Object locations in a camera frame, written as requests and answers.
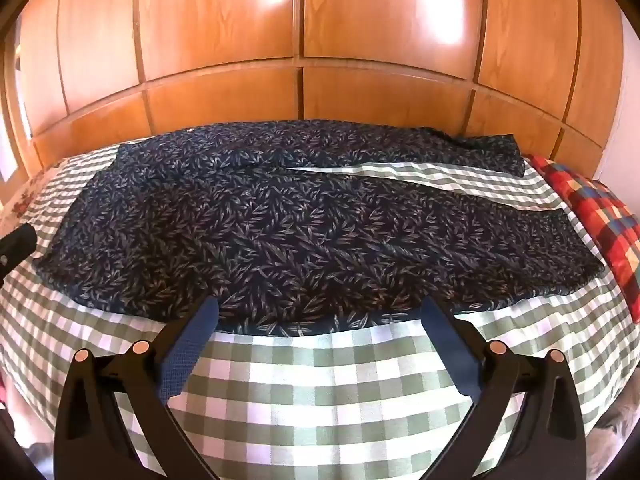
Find dark leaf print pants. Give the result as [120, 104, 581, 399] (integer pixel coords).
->
[32, 120, 603, 338]

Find red plaid pillow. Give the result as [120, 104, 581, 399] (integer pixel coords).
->
[530, 154, 640, 323]

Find wooden wardrobe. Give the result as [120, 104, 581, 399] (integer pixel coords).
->
[5, 0, 626, 181]

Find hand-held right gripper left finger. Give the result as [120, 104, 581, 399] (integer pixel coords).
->
[52, 296, 221, 480]

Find floral cloth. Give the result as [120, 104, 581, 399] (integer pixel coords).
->
[0, 170, 66, 236]

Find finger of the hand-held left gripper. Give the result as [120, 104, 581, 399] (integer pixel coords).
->
[0, 224, 37, 275]

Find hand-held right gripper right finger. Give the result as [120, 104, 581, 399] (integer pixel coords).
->
[421, 296, 588, 480]

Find bed with green checked sheet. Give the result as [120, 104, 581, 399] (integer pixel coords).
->
[0, 152, 640, 480]

